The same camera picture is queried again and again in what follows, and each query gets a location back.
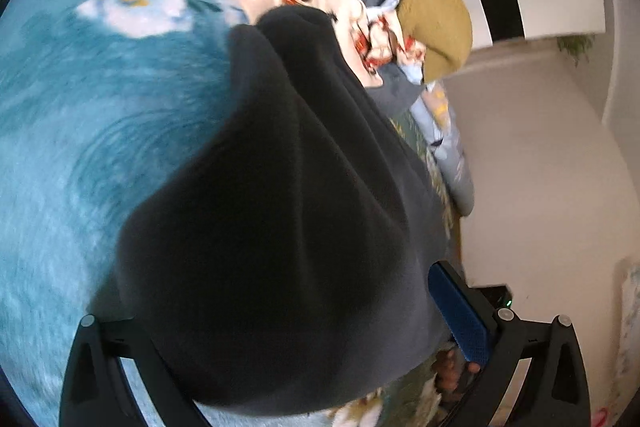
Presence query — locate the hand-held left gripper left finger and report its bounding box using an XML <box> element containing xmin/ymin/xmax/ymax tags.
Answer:
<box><xmin>59</xmin><ymin>314</ymin><xmax>208</xmax><ymax>427</ymax></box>

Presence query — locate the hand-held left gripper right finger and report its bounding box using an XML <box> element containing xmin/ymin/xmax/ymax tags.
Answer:
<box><xmin>427</xmin><ymin>261</ymin><xmax>594</xmax><ymax>427</ymax></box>

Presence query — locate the person's right hand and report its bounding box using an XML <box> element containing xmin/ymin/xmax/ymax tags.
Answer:
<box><xmin>434</xmin><ymin>347</ymin><xmax>482</xmax><ymax>405</ymax></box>

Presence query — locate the grey-blue floral pillow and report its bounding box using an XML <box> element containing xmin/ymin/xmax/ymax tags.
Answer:
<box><xmin>410</xmin><ymin>82</ymin><xmax>475</xmax><ymax>215</ymax></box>

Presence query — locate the pale patterned object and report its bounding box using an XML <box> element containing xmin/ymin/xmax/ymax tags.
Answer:
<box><xmin>615</xmin><ymin>257</ymin><xmax>640</xmax><ymax>408</ymax></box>

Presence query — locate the mustard knit sweater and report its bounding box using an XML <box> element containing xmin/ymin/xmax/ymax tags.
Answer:
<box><xmin>395</xmin><ymin>0</ymin><xmax>473</xmax><ymax>82</ymax></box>

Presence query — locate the beige car print garment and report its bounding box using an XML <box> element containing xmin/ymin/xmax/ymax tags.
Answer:
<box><xmin>232</xmin><ymin>0</ymin><xmax>431</xmax><ymax>88</ymax></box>

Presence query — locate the green plant wall decal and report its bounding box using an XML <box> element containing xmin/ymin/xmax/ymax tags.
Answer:
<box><xmin>555</xmin><ymin>34</ymin><xmax>598</xmax><ymax>68</ymax></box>

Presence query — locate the pale door frame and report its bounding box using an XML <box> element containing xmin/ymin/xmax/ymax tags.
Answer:
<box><xmin>595</xmin><ymin>0</ymin><xmax>640</xmax><ymax>132</ymax></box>

